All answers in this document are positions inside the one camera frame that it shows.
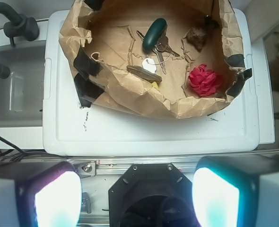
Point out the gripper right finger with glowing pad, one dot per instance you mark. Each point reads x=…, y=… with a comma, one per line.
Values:
x=237, y=191

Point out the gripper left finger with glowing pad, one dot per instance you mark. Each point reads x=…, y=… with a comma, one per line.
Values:
x=39, y=194

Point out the dark green plastic pickle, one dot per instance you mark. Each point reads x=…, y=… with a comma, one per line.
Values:
x=153, y=34

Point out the white plastic bin lid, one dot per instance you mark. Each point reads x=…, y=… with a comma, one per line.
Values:
x=72, y=130

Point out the grey plastic sink basin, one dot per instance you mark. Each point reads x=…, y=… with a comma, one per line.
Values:
x=21, y=94

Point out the red crumpled paper ball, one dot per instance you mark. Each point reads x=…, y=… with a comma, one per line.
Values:
x=203, y=81

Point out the small yellow piece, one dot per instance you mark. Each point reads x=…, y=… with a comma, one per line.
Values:
x=155, y=85

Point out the brown paper bag tray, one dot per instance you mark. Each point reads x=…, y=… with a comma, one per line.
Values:
x=99, y=40

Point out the flat brown wooden piece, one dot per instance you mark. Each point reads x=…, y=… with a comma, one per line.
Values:
x=144, y=74

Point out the white paper key tag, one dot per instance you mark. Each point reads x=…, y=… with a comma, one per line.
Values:
x=149, y=65

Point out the brown fuzzy rock lump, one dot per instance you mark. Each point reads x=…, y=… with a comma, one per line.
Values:
x=197, y=36

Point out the bunch of metal keys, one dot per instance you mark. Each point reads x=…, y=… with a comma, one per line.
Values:
x=161, y=46

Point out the aluminium extrusion rail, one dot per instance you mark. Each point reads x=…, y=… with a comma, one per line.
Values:
x=87, y=167

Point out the black octagonal mount plate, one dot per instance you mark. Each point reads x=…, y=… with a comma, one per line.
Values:
x=152, y=195

